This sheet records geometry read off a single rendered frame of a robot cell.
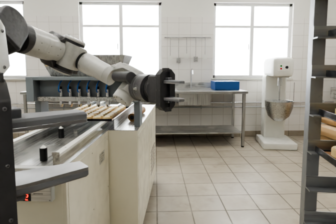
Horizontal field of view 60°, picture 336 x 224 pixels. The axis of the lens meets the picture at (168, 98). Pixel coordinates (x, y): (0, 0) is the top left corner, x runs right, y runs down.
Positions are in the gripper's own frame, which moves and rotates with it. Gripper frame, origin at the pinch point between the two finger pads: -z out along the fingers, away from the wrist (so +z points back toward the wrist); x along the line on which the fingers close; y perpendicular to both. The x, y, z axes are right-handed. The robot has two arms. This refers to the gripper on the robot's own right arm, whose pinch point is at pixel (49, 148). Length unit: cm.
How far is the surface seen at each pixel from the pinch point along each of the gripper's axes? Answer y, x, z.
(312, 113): 7, -4, -63
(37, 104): 184, -19, -48
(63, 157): 92, -30, -33
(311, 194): 7, -25, -64
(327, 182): 4, -21, -66
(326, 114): 3, -4, -60
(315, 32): 7, 15, -63
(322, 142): 5, -11, -65
